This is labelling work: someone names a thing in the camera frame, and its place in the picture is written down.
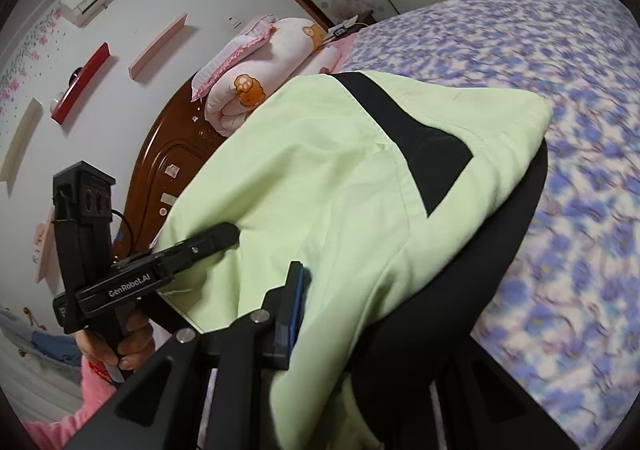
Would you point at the floral fleece blanket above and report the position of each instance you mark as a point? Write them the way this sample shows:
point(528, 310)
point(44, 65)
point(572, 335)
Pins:
point(550, 55)

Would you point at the red wall shelf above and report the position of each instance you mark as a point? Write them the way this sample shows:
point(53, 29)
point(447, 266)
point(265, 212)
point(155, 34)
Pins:
point(82, 83)

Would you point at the blue cloth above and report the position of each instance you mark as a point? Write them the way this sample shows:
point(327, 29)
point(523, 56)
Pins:
point(50, 346)

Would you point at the pink flat pillow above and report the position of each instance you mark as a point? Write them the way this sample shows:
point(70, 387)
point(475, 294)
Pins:
point(325, 61)

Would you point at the black and green jacket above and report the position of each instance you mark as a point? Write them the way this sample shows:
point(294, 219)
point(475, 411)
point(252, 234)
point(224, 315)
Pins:
point(325, 180)

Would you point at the wooden headboard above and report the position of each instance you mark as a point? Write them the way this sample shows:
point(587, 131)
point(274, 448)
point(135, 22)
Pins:
point(165, 145)

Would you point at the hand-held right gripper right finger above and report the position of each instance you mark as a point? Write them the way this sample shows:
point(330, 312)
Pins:
point(500, 422)

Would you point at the pink wall shelf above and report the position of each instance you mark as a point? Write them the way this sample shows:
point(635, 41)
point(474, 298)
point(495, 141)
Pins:
point(157, 46)
point(45, 250)

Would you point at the person's left hand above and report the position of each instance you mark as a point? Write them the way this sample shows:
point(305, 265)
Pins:
point(135, 337)

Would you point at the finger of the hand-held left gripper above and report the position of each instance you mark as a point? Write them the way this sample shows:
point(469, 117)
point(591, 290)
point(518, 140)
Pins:
point(210, 240)

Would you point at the small electronic device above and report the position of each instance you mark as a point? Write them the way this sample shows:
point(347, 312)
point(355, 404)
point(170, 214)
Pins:
point(341, 30)

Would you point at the pink frilled pillow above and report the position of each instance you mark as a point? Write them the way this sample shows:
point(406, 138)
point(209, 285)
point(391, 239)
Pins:
point(225, 63)

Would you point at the pink bear print quilt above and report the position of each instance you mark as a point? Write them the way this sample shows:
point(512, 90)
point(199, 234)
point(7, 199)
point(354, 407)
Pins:
point(272, 63)

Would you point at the person's left forearm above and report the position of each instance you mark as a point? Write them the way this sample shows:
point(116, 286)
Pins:
point(85, 397)

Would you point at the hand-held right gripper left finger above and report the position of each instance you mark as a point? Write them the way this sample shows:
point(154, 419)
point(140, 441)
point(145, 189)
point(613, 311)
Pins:
point(296, 302)

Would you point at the beige wall shelf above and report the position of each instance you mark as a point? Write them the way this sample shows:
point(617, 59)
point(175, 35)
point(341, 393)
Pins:
point(20, 140)

